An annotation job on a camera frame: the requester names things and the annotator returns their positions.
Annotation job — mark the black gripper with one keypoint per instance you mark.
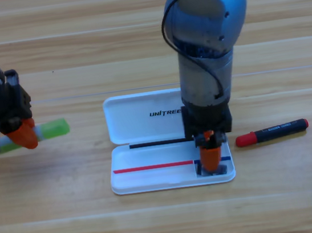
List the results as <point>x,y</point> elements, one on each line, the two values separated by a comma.
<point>206,118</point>
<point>5,104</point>

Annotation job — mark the black eraser with white print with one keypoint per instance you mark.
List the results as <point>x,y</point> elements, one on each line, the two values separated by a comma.
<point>223,169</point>

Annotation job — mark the green and white highlighter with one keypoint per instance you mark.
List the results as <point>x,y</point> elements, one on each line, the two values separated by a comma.
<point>54,129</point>

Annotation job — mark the white Unitree pencil case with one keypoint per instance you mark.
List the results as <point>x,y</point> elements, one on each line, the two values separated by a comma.
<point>138,153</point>

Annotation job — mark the black marker with red cap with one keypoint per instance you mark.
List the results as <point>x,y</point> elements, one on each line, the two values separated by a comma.
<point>278,129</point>

